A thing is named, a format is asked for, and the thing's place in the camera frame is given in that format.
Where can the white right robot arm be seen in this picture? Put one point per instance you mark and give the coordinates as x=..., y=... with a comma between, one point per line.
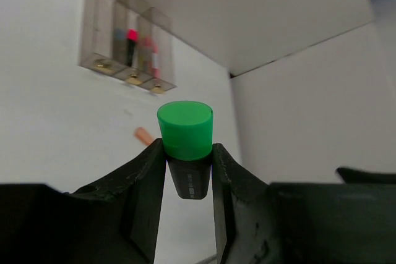
x=356, y=176

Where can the pink black highlighter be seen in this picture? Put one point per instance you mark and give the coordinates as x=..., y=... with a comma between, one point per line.
x=132, y=41

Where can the left brown transparent container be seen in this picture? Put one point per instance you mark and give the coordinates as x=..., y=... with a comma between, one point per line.
x=98, y=50

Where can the orange pen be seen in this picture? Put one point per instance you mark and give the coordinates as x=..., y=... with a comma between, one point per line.
x=154, y=58

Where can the green black highlighter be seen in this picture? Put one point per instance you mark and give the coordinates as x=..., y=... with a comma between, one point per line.
x=187, y=134

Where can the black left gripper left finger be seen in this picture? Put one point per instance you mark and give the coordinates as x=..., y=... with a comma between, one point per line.
x=114, y=219

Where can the orange pen cap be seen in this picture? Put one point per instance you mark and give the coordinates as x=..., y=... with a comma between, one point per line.
x=143, y=136

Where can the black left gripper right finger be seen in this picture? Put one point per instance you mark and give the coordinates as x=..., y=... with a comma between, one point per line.
x=289, y=222

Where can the right brown transparent container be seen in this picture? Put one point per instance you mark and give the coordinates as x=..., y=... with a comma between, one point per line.
x=155, y=25

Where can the blue black highlighter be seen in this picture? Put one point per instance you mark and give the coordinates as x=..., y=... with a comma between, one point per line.
x=119, y=45

